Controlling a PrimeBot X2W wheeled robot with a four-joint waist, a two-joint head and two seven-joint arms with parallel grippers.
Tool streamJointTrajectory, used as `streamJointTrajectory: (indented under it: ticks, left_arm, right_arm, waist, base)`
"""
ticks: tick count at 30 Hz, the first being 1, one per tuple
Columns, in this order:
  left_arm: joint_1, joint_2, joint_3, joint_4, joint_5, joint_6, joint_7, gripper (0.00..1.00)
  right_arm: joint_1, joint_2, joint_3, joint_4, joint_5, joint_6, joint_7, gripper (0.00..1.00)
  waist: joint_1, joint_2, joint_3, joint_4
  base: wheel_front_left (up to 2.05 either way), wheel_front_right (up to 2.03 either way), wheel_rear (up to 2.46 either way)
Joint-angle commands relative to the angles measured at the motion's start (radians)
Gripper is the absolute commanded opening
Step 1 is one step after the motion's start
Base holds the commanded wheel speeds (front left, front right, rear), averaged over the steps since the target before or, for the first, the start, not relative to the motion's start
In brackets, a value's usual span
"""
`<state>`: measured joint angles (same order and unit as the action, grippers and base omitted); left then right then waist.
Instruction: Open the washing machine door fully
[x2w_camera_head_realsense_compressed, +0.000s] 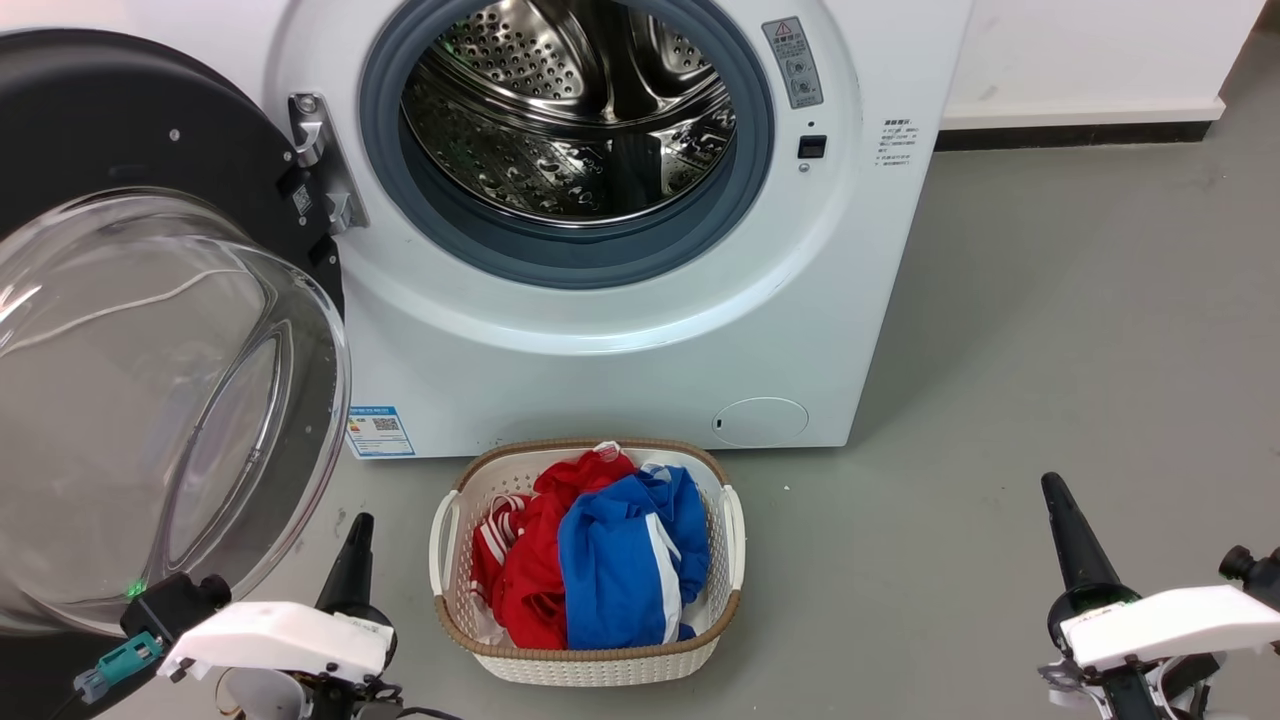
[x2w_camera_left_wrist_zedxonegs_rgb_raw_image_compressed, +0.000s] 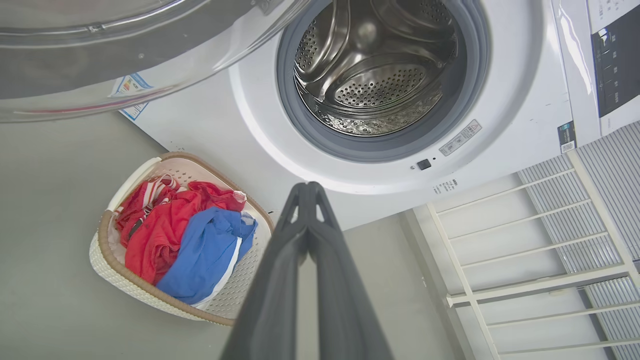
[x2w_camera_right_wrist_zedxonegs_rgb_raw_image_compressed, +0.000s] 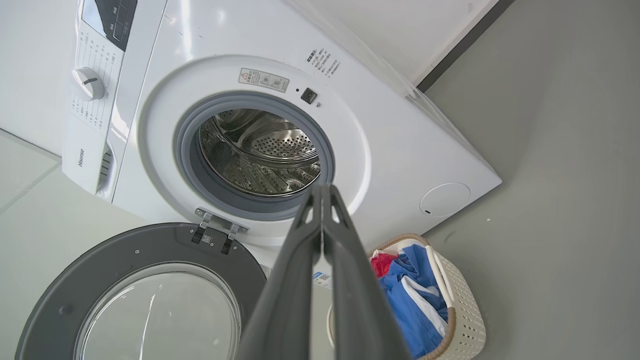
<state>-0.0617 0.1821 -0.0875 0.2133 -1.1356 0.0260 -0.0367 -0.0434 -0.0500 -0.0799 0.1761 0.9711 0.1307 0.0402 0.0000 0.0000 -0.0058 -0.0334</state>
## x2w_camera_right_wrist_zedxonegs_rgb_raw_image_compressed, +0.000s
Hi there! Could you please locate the black text instruction sticker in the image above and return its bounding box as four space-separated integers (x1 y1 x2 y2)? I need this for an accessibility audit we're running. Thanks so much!
306 47 342 78

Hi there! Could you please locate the round white filter cover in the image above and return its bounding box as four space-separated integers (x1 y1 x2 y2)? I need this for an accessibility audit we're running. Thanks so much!
419 182 471 218

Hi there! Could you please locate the white front-load washing machine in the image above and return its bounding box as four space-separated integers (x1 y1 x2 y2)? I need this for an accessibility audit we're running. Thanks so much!
61 0 503 301

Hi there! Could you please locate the white program selector knob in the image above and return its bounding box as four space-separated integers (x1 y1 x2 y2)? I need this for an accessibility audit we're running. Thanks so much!
71 66 106 102

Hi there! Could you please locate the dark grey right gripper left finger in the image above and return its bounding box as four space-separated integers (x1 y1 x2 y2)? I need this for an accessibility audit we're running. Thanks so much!
237 185 325 360

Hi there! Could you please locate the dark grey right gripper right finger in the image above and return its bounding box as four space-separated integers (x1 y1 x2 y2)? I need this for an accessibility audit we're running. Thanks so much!
324 185 412 360

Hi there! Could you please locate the metal door hinge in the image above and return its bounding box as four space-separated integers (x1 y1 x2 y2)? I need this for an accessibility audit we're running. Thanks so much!
191 207 249 256

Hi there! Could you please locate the red garment with white stripes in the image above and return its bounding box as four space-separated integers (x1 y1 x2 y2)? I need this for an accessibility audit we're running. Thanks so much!
370 250 399 279

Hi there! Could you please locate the grey round washer door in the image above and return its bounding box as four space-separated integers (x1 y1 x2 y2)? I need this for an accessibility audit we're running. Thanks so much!
15 222 268 360

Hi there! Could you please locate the grey caution warning sticker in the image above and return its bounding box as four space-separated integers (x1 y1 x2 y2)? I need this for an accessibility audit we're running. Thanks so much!
238 68 290 93

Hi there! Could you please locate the white woven laundry basket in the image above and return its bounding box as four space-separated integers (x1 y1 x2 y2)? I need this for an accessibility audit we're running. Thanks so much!
326 233 487 360

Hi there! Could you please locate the grey rubber door gasket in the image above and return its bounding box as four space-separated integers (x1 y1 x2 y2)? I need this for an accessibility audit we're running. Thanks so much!
173 91 336 222

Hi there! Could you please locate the blue garment with white stripe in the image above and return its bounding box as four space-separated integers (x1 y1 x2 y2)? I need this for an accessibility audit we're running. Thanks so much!
378 244 449 360

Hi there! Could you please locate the stainless steel washer drum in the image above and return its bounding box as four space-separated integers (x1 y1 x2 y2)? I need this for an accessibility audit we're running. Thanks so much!
199 109 322 197

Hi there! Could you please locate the black control display panel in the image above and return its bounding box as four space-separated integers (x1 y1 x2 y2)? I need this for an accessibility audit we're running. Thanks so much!
81 0 138 52

